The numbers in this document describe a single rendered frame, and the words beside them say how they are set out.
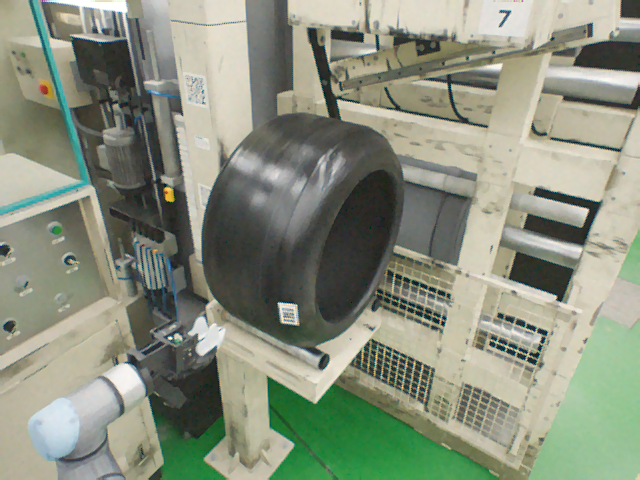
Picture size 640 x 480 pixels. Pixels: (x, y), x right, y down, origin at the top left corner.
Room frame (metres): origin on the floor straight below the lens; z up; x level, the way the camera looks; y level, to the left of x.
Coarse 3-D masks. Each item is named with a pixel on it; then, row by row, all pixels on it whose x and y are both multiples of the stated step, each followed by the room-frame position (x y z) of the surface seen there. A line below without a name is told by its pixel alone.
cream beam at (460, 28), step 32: (288, 0) 1.30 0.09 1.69; (320, 0) 1.24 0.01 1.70; (352, 0) 1.19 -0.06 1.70; (384, 0) 1.15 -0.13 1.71; (416, 0) 1.10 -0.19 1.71; (448, 0) 1.06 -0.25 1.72; (480, 0) 1.03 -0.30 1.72; (544, 0) 0.97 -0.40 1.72; (384, 32) 1.14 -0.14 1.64; (416, 32) 1.10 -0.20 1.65; (448, 32) 1.06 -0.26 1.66; (544, 32) 1.02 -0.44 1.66
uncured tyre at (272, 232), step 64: (256, 128) 1.03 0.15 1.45; (320, 128) 0.99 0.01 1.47; (256, 192) 0.85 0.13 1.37; (320, 192) 0.83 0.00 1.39; (384, 192) 1.22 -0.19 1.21; (256, 256) 0.77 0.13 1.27; (320, 256) 0.79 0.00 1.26; (384, 256) 1.09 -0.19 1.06; (256, 320) 0.79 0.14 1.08; (320, 320) 0.80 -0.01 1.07
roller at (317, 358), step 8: (224, 312) 1.01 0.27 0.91; (232, 320) 0.99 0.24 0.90; (248, 328) 0.96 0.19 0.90; (264, 336) 0.92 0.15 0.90; (272, 344) 0.91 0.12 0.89; (280, 344) 0.89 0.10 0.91; (296, 352) 0.86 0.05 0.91; (304, 352) 0.86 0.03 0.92; (312, 352) 0.85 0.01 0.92; (320, 352) 0.85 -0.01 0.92; (304, 360) 0.85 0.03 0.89; (312, 360) 0.84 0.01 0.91; (320, 360) 0.83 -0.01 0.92; (328, 360) 0.85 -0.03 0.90; (320, 368) 0.82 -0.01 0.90
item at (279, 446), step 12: (276, 432) 1.27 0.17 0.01; (276, 444) 1.21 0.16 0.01; (288, 444) 1.21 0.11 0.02; (216, 456) 1.15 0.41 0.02; (228, 456) 1.15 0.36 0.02; (276, 456) 1.16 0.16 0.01; (216, 468) 1.10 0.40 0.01; (228, 468) 1.10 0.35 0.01; (240, 468) 1.10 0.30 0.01; (264, 468) 1.10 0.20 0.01
